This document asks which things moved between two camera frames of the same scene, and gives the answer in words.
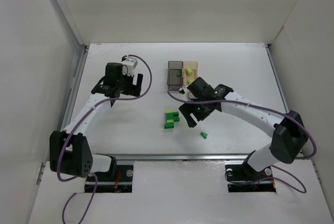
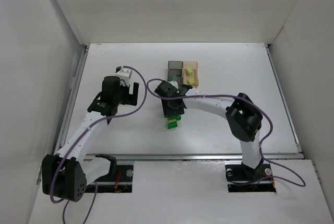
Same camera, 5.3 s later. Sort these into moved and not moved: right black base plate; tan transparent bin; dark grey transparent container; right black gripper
Moved: right black gripper
Not moved: dark grey transparent container; right black base plate; tan transparent bin
